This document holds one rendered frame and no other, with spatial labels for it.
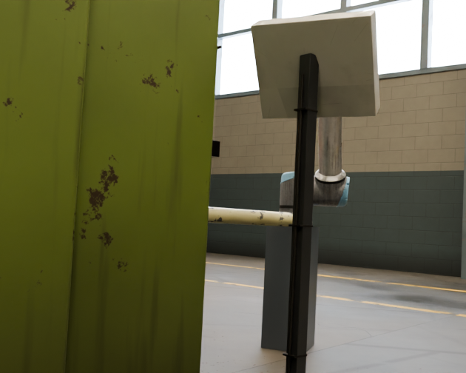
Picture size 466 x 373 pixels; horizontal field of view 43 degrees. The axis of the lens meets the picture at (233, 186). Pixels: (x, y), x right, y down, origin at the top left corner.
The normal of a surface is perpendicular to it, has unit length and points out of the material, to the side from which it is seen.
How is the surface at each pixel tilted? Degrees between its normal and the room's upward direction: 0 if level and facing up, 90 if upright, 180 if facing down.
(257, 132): 90
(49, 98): 90
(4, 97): 90
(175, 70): 90
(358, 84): 120
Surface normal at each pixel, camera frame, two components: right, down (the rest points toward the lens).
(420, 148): -0.63, -0.08
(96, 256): 0.68, -0.01
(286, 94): -0.36, 0.43
